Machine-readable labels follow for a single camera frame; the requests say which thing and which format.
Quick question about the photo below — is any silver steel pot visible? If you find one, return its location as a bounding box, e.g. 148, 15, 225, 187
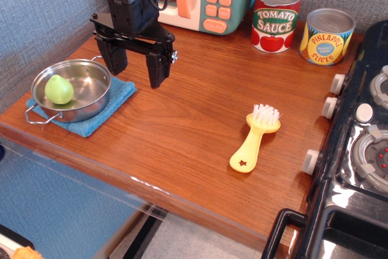
25, 59, 112, 124

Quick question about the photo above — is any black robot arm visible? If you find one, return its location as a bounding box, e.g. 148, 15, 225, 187
90, 0, 177, 89

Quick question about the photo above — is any tomato sauce can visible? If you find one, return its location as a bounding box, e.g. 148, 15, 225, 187
251, 0, 301, 53

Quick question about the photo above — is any white stove knob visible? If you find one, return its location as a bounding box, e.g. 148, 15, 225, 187
321, 97, 338, 119
302, 149, 320, 175
330, 74, 346, 95

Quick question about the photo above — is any black toy stove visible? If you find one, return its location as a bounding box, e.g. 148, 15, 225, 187
289, 21, 387, 258

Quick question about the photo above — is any blue folded cloth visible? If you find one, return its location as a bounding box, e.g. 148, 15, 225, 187
25, 76, 138, 138

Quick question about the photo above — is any black oven door handle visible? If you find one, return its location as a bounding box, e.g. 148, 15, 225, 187
261, 208, 307, 259

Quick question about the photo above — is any white stove knob lower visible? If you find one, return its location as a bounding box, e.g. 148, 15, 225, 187
302, 149, 320, 175

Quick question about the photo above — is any orange object at corner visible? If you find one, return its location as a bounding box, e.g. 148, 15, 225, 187
12, 246, 43, 259

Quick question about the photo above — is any yellow toy brush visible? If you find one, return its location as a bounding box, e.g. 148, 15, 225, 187
229, 104, 281, 173

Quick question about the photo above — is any white stove knob middle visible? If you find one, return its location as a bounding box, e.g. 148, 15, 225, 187
321, 97, 338, 119

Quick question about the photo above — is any pineapple slices can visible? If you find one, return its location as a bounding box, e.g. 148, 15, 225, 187
299, 8, 356, 66

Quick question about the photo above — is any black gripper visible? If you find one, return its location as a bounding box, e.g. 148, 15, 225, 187
90, 0, 178, 89

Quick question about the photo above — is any white stove knob upper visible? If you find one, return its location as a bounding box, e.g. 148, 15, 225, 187
330, 74, 346, 95

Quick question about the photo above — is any green toy eggplant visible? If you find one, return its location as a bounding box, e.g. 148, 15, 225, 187
44, 75, 74, 104

